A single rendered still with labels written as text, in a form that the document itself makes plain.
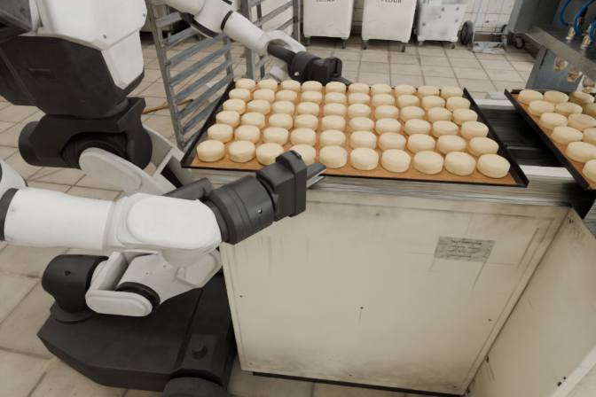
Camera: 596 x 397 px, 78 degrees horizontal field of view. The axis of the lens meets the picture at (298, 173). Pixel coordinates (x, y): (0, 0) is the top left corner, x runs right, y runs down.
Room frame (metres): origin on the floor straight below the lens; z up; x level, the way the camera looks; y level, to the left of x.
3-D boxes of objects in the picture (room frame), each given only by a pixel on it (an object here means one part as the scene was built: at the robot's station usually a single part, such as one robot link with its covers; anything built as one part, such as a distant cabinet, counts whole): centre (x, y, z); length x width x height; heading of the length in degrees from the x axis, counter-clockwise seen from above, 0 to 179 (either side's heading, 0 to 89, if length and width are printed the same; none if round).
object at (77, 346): (0.78, 0.52, 0.19); 0.64 x 0.52 x 0.33; 85
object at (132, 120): (0.78, 0.52, 0.84); 0.28 x 0.13 x 0.18; 85
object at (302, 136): (0.63, -0.01, 0.91); 0.05 x 0.05 x 0.02
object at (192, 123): (1.99, 0.51, 0.33); 0.64 x 0.03 x 0.03; 161
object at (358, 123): (0.68, -0.13, 0.91); 0.05 x 0.05 x 0.02
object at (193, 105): (1.99, 0.51, 0.42); 0.64 x 0.03 x 0.03; 161
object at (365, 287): (0.72, -0.18, 0.45); 0.70 x 0.34 x 0.90; 84
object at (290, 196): (0.46, 0.05, 0.91); 0.12 x 0.10 x 0.13; 130
